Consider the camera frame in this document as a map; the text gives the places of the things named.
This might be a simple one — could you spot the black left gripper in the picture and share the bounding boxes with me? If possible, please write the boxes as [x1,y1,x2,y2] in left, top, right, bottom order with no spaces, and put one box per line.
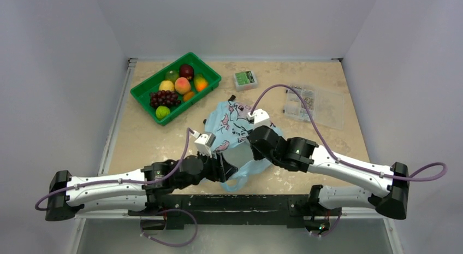
[176,146,237,190]

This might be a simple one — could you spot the light blue plastic bag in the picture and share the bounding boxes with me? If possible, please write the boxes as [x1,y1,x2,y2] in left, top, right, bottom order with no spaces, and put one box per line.
[205,101,271,192]

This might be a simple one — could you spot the lime green fake fruit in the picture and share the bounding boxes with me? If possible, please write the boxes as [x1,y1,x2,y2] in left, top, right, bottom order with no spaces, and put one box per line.
[155,105,171,120]

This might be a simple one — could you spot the dark red fake grapes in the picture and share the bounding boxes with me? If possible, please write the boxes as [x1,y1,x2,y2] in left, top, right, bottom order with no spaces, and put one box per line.
[149,90,182,108]

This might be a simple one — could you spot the orange pink fake peach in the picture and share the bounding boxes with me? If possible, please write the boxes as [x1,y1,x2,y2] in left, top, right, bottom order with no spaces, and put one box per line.
[174,77,191,95]

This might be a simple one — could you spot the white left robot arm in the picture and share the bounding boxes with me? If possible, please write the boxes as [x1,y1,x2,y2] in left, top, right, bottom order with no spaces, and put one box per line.
[44,153,238,221]

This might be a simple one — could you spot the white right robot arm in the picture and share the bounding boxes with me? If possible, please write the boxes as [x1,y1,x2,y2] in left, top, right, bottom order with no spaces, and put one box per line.
[248,126,409,220]

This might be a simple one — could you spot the small orange fake fruit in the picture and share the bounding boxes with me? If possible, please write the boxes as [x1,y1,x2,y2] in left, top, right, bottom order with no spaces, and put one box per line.
[183,91,195,103]

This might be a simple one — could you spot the orange green fake mango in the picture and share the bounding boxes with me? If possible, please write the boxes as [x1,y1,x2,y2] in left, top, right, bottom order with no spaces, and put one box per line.
[193,73,209,92]

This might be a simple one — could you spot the yellow fake lemon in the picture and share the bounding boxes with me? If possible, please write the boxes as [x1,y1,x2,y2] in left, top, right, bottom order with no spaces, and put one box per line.
[158,80,175,92]

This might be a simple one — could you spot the dark red fake mango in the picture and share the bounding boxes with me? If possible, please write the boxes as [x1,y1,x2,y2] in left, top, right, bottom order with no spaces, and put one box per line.
[179,63,195,81]

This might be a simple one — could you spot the green fake round fruit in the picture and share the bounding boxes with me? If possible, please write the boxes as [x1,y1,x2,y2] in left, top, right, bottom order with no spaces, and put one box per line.
[164,70,180,84]

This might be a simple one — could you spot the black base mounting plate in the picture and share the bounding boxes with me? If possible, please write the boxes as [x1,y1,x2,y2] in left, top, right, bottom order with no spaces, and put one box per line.
[128,193,342,232]

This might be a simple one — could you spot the small green label box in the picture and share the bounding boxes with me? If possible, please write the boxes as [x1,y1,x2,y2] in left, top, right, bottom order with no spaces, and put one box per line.
[234,70,258,91]

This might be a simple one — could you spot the clear plastic screw organizer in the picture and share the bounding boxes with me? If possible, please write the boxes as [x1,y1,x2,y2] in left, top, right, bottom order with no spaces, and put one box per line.
[283,83,345,130]

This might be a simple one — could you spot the green plastic tray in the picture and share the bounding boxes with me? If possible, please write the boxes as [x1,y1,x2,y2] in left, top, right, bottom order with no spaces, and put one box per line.
[130,52,221,126]

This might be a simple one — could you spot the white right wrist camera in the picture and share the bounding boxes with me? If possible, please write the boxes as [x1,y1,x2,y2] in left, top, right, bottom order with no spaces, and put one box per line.
[247,109,271,129]

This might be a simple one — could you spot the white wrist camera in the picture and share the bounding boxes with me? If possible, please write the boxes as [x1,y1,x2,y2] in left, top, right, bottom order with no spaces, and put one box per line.
[247,109,271,129]
[192,131,216,157]

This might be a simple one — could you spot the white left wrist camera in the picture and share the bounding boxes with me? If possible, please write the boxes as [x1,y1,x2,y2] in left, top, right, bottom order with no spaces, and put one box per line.
[192,131,216,157]

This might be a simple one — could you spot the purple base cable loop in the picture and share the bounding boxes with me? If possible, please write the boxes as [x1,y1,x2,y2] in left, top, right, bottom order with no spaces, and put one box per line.
[139,208,199,248]

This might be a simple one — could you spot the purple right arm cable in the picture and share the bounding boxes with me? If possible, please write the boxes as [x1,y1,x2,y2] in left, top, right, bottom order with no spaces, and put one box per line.
[250,84,448,182]

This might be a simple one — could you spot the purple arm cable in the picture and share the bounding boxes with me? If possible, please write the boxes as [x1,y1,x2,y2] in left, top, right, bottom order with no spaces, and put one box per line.
[250,84,448,182]
[34,127,198,212]

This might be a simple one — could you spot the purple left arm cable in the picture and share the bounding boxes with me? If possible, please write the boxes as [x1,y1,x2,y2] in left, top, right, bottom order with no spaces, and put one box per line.
[34,127,198,212]

